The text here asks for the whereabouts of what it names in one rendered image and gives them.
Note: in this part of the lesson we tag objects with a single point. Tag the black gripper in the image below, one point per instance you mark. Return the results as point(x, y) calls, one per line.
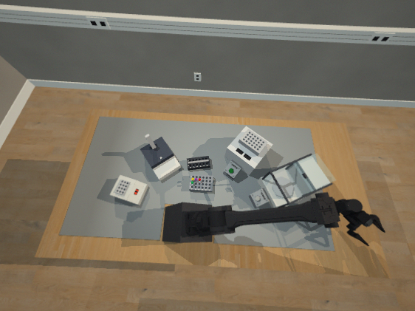
point(351, 227)

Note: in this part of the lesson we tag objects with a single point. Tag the grey bench mat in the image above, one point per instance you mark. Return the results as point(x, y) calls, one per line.
point(115, 150)

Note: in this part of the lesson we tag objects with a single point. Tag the white block with rows of holes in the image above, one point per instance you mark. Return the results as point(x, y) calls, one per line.
point(133, 192)

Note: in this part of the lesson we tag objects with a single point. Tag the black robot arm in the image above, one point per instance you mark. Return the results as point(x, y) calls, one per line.
point(196, 222)

